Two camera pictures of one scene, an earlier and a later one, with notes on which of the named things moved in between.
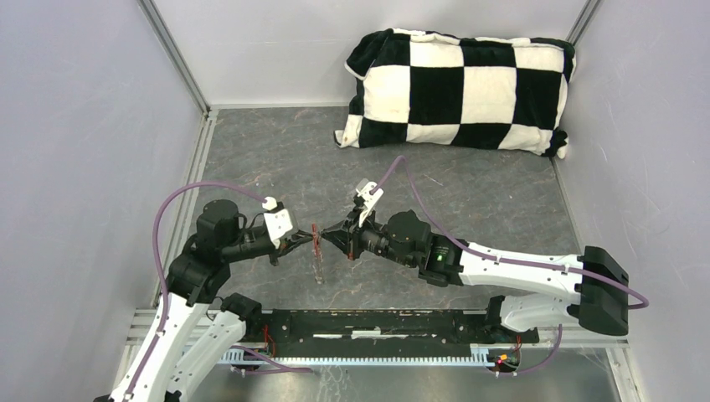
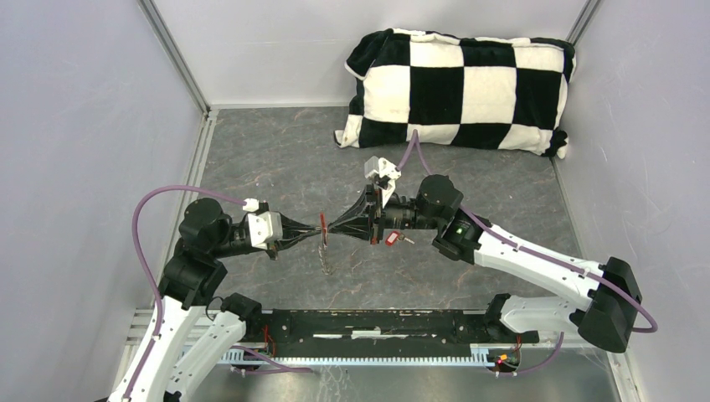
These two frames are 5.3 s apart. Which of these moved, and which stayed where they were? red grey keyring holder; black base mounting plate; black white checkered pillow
Moved: red grey keyring holder
Stayed: black base mounting plate; black white checkered pillow
